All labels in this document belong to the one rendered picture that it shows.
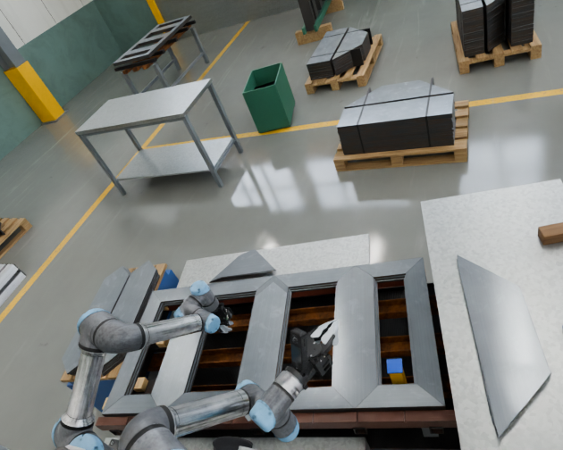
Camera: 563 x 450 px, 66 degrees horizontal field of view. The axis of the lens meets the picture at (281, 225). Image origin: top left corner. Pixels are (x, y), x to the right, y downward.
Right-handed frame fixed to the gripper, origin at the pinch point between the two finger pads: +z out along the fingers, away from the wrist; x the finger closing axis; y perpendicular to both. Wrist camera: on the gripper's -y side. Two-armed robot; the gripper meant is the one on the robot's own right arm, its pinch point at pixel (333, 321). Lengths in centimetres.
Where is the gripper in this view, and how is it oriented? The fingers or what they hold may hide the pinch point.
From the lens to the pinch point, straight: 133.4
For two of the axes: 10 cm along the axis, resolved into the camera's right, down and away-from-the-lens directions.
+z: 6.5, -6.4, 4.2
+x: 6.6, 1.9, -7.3
